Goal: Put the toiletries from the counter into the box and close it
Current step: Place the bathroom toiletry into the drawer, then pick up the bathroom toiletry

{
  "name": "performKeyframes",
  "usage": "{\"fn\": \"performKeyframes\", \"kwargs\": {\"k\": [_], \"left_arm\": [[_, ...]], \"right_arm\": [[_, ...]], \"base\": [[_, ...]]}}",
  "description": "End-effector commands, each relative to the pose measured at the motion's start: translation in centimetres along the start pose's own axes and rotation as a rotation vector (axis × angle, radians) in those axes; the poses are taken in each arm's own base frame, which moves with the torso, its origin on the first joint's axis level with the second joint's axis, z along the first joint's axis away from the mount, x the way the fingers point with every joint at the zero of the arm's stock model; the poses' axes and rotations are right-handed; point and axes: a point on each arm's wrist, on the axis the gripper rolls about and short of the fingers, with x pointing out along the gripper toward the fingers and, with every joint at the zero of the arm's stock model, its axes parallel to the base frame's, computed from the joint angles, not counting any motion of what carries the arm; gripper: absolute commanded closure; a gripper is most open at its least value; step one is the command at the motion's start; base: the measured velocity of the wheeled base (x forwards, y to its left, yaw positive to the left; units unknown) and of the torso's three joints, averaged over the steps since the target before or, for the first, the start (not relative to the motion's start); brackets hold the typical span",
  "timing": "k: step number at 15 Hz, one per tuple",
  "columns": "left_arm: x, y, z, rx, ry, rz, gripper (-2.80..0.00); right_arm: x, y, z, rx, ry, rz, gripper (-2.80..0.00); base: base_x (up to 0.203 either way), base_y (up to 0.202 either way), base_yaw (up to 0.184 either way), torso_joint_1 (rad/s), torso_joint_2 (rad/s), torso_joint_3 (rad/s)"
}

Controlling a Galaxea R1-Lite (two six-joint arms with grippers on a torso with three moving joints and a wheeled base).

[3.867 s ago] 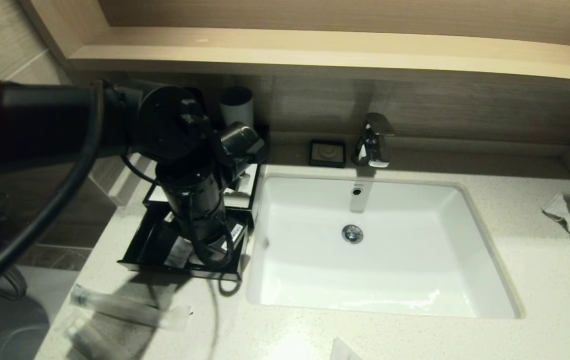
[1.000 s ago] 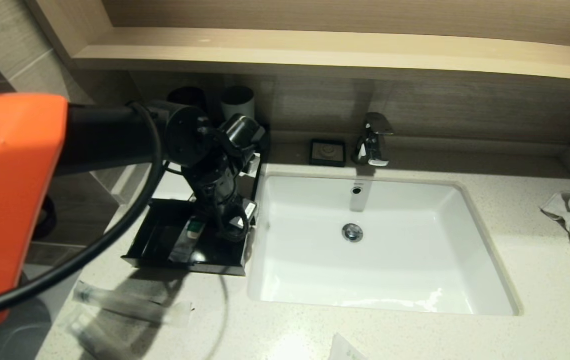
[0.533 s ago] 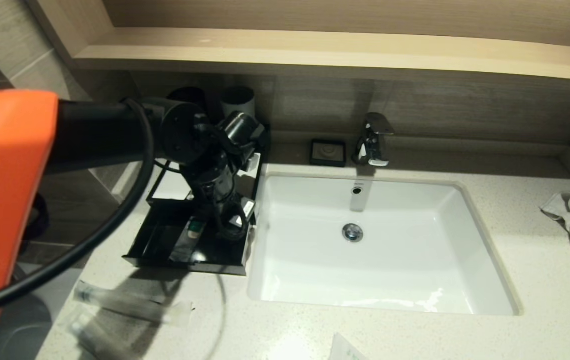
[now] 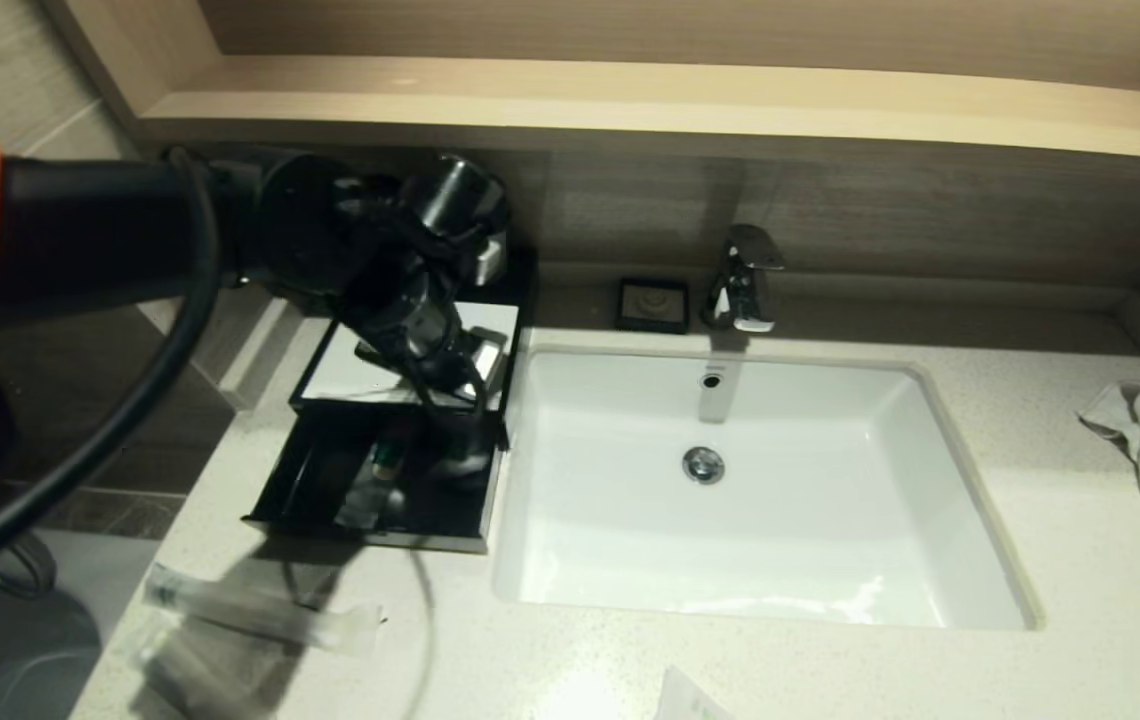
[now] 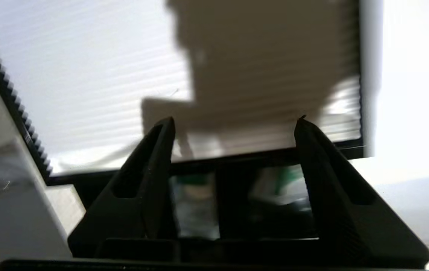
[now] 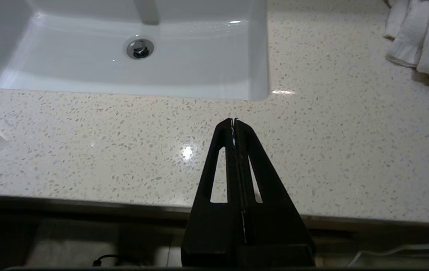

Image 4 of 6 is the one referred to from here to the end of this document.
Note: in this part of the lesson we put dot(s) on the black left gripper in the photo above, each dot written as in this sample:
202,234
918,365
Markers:
440,385

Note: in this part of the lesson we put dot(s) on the white sachet with green square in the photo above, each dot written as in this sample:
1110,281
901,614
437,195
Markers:
470,463

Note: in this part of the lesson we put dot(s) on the black tray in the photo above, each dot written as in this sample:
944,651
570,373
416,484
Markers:
310,480

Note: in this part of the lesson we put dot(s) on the small plain white sachet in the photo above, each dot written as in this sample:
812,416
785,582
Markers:
685,700

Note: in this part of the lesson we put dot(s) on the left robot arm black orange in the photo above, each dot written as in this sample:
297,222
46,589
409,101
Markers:
80,240

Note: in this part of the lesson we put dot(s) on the black amenity box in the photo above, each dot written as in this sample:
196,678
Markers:
525,295

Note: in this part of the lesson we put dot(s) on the grey sachet with green label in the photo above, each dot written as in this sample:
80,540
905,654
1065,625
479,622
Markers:
375,487

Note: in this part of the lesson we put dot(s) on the black soap dish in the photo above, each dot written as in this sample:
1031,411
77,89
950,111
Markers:
652,303

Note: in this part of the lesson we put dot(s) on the chrome drain stopper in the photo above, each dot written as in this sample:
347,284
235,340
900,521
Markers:
702,465

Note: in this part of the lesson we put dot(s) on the long clear toothbrush packet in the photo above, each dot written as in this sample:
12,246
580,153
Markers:
250,610

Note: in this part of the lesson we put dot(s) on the chrome faucet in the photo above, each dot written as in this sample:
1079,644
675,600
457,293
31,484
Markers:
742,288

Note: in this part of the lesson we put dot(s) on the white sink basin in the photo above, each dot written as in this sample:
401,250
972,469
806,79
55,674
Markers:
780,540

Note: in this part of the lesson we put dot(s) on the clear toothbrush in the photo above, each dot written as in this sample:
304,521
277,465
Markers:
180,680

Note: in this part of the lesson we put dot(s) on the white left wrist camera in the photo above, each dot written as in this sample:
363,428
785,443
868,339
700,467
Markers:
488,360

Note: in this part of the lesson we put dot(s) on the wooden wall shelf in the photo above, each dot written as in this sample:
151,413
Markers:
730,95

